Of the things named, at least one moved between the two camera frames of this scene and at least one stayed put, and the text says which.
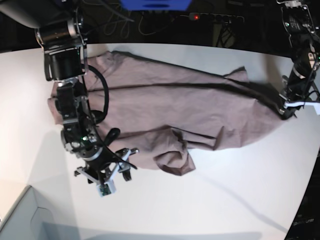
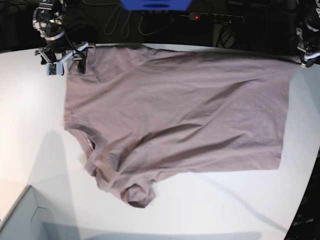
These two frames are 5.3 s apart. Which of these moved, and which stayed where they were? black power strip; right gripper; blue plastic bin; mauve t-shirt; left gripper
Moved: mauve t-shirt; left gripper; right gripper
Stayed: black power strip; blue plastic bin
